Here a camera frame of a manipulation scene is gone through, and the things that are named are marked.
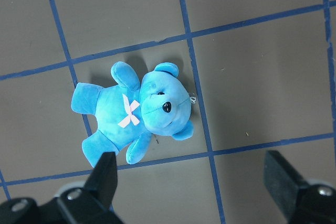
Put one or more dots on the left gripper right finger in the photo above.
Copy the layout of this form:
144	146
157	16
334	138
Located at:
300	200

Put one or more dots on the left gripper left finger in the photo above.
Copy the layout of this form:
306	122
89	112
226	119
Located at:
91	202

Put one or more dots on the blue plush teddy bear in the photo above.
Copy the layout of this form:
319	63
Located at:
129	113

